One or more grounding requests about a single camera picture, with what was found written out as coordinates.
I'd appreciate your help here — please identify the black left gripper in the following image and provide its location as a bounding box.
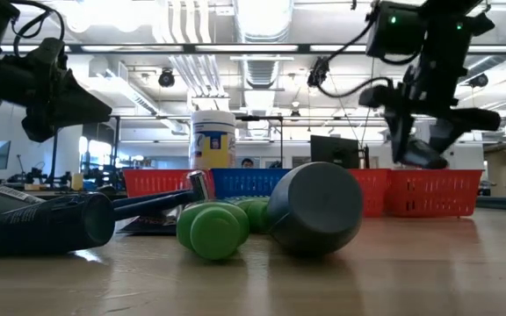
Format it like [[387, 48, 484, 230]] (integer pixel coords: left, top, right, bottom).
[[13, 37, 113, 144]]

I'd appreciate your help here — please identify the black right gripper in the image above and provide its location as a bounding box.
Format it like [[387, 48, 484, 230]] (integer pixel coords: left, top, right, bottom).
[[358, 25, 502, 166]]

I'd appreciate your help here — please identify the dark grey travel bottle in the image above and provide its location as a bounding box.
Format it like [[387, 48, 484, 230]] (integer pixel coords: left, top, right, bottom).
[[266, 161, 365, 256], [404, 139, 450, 170]]

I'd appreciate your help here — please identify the dark blue chrome-capped stick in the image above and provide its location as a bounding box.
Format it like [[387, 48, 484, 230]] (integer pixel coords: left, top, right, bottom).
[[112, 169, 213, 208], [112, 192, 198, 221]]

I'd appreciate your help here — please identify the green travel bottle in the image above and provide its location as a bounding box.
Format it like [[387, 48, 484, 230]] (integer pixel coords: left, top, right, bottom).
[[234, 197, 272, 235], [176, 200, 251, 261]]

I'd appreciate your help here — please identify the black ceiling spotlight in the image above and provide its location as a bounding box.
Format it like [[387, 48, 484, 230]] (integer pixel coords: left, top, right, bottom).
[[307, 55, 331, 89], [157, 68, 177, 89], [470, 73, 490, 89]]

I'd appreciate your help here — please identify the black metal rack stand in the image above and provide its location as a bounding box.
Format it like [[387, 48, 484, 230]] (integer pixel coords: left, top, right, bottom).
[[49, 115, 123, 188]]

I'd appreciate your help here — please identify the red plastic basket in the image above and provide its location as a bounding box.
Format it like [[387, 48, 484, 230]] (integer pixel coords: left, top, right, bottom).
[[122, 168, 216, 198], [384, 169, 485, 219], [348, 168, 393, 219]]

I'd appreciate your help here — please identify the black computer monitor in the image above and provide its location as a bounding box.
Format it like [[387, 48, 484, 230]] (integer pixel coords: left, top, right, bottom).
[[309, 134, 361, 170]]

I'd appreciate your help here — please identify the white wipes canister yellow label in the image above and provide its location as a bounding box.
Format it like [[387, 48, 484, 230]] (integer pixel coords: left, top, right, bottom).
[[189, 109, 237, 171]]

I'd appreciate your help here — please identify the blue plastic basket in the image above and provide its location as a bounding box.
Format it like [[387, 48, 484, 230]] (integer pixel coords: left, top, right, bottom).
[[210, 168, 293, 201]]

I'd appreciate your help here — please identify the black overhead rig beam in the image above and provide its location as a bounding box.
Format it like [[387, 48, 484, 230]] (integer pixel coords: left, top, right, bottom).
[[0, 42, 506, 55]]

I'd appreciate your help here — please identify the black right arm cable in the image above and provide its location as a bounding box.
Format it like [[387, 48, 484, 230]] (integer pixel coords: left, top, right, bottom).
[[307, 17, 395, 100]]

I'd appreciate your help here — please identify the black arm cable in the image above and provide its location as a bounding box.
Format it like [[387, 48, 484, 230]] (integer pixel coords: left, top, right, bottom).
[[10, 0, 67, 58], [307, 17, 395, 100]]

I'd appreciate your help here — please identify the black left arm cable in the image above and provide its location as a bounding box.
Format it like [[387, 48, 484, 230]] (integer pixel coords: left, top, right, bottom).
[[10, 0, 67, 58]]

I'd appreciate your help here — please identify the black aluminium table frame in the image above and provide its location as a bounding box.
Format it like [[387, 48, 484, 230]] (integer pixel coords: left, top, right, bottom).
[[44, 188, 506, 213]]

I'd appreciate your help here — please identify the silver ceiling ventilation duct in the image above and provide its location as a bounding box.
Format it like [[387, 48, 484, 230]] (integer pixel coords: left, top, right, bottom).
[[234, 0, 296, 91]]

